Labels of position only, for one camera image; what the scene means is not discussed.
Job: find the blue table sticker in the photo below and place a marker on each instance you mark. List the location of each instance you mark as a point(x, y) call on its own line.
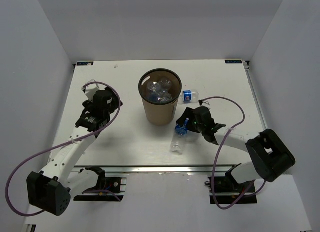
point(84, 63)
point(233, 61)

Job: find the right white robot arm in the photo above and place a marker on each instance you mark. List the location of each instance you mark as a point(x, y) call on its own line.
point(270, 157)

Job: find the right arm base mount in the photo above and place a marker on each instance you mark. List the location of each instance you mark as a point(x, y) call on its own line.
point(226, 190)

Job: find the left blue table sticker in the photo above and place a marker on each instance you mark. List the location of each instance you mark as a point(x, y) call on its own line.
point(84, 63)

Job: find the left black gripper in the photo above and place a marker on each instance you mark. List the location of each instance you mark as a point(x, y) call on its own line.
point(114, 102)

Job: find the brown cylindrical bin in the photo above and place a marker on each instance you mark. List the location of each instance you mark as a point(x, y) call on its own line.
point(160, 114)

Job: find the right blue table sticker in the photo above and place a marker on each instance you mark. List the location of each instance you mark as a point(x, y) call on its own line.
point(233, 61)

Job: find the green label crushed bottle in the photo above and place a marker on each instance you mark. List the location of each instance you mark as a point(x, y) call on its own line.
point(161, 98)

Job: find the blue label bottle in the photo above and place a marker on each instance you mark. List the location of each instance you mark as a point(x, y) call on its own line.
point(179, 137)
point(165, 84)
point(189, 96)
point(153, 90)

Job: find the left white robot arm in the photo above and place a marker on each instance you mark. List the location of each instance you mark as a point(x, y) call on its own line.
point(51, 189)

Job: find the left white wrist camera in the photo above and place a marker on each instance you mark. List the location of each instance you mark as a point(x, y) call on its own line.
point(90, 90)

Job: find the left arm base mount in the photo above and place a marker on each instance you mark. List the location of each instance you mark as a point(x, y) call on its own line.
point(99, 186)

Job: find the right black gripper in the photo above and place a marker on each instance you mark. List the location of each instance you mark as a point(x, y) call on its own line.
point(188, 114)

